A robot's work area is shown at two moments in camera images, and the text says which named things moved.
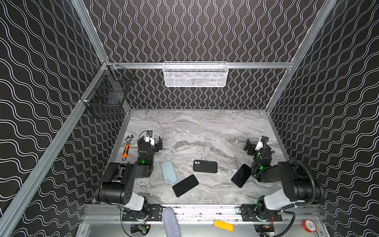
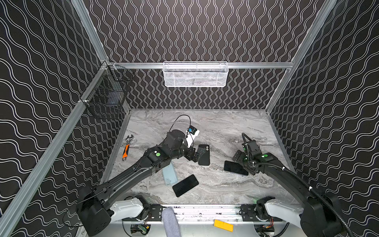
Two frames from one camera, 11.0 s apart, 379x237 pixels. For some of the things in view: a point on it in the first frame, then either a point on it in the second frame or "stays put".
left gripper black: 149,145 to 189,152
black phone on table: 184,185 stays put
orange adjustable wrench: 127,146 stays put
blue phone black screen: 241,175 to 235,168
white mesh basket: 195,74 stays put
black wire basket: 106,95 stays put
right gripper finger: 249,147 to 239,157
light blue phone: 169,173 stays put
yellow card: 221,224 stays put
